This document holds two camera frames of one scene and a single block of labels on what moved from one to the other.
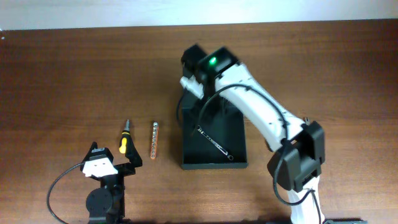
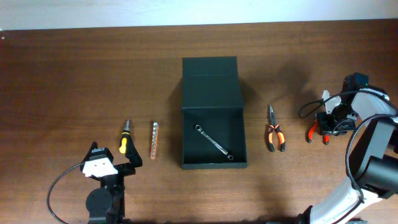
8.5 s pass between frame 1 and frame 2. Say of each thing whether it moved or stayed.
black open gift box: stayed
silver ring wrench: stayed
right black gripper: moved
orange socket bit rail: stayed
